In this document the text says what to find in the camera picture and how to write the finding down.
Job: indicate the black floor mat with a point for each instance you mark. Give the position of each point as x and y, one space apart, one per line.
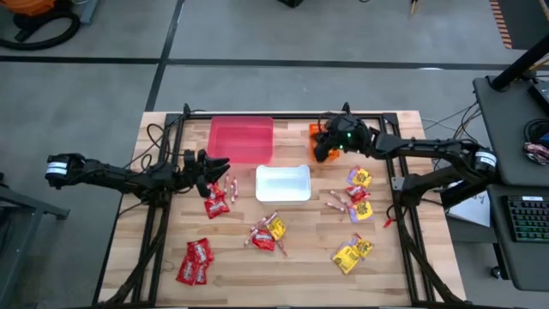
527 21

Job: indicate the black backlit keyboard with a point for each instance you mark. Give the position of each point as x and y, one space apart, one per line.
529 219

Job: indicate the white plastic bin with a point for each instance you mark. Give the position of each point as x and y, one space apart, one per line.
283 184

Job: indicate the black aluminium table frame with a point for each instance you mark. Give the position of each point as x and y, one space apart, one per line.
296 116

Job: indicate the grey metal bracket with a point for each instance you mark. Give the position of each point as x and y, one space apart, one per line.
397 183

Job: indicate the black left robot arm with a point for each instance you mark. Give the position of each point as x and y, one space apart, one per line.
107 173

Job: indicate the orange vacuum cleaner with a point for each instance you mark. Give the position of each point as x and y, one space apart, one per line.
25 5

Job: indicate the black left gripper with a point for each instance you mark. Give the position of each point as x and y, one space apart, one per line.
193 173

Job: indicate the black laptop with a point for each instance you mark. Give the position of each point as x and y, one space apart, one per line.
541 96

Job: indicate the orange black striped strip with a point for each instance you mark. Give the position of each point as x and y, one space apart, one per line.
501 21

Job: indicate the black diagonal pole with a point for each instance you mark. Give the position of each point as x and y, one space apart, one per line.
519 64

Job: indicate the dark grey desk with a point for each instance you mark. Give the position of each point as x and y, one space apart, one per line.
506 129
523 257

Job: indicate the black caster wheel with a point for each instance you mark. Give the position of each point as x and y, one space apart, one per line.
496 272

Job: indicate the small red clip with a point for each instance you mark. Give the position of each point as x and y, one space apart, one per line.
388 222

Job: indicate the colourful candy bag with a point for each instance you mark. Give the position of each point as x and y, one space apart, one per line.
536 153

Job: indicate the grey metal stand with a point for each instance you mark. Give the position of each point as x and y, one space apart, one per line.
34 205

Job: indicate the small orange mesh basket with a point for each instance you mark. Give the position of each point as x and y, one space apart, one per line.
312 133

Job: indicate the pink translucent plastic bin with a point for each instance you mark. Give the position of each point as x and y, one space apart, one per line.
240 139

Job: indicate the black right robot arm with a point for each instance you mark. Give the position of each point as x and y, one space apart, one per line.
420 146

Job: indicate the white paper sheet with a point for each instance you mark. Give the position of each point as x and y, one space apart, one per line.
472 210

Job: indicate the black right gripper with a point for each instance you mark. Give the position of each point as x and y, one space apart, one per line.
347 133

